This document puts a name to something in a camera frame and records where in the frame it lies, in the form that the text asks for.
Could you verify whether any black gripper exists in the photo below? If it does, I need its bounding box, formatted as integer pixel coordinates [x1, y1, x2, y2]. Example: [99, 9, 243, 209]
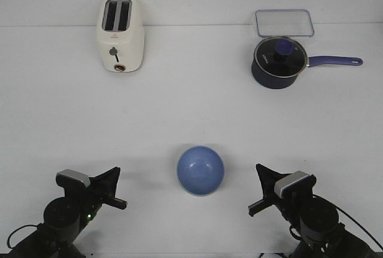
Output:
[248, 163, 314, 219]
[64, 167, 127, 221]

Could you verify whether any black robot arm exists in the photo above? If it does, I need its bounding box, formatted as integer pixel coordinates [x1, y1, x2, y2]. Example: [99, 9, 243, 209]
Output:
[248, 163, 379, 257]
[1, 167, 127, 257]

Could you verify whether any dark blue saucepan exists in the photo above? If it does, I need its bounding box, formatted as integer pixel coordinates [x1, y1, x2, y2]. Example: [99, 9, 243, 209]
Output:
[251, 56, 363, 89]

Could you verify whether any cream two-slot toaster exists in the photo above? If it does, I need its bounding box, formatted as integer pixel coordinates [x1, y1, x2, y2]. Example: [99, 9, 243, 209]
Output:
[96, 0, 145, 72]

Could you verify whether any glass pot lid blue knob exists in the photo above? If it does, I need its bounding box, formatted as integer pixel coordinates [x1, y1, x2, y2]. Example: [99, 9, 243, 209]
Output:
[254, 37, 308, 78]

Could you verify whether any blue bowl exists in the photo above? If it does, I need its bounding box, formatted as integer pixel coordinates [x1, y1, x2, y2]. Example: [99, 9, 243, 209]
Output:
[177, 145, 225, 196]

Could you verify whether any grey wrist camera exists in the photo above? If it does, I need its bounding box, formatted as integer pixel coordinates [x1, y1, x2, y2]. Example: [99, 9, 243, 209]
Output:
[56, 169, 90, 189]
[273, 171, 317, 199]

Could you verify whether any clear container with blue rim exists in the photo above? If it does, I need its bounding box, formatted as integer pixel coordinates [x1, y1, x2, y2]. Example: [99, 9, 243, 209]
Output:
[254, 9, 315, 38]

